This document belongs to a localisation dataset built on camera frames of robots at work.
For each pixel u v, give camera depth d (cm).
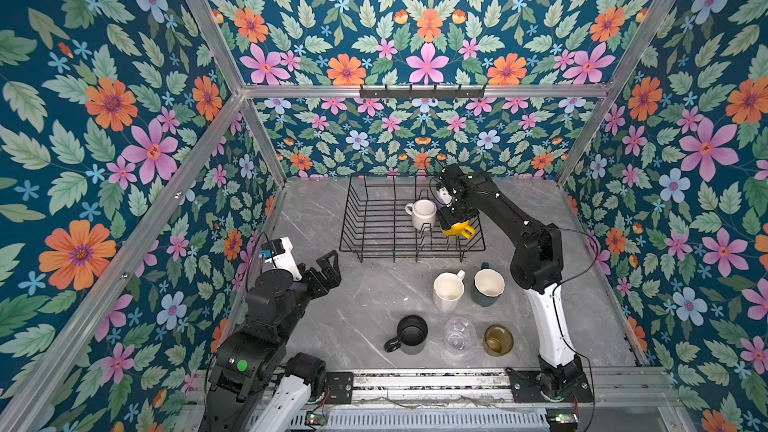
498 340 80
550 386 65
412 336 83
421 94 93
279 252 54
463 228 91
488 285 87
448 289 87
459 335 82
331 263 63
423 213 96
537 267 58
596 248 104
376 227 104
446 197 89
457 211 84
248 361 42
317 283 56
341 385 74
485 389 75
